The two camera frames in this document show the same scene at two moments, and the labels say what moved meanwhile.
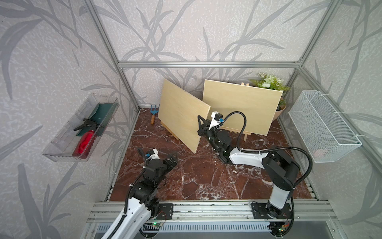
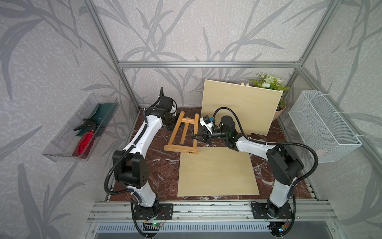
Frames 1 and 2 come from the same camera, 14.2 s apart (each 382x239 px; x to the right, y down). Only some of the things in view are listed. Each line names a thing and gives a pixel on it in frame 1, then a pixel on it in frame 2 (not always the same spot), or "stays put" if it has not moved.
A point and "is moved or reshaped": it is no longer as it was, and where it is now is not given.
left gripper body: x=165 y=167 -> x=172 y=122
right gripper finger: x=204 y=127 -> x=203 y=137
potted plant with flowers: x=269 y=81 stays put
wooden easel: x=168 y=130 is moved or reshaped
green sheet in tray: x=103 y=115 stays put
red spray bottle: x=85 y=143 stays put
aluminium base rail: x=220 y=220 stays put
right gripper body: x=212 y=137 -> x=220 y=135
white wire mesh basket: x=326 y=137 stays put
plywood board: x=179 y=110 -> x=216 y=171
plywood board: x=259 y=105 stays put
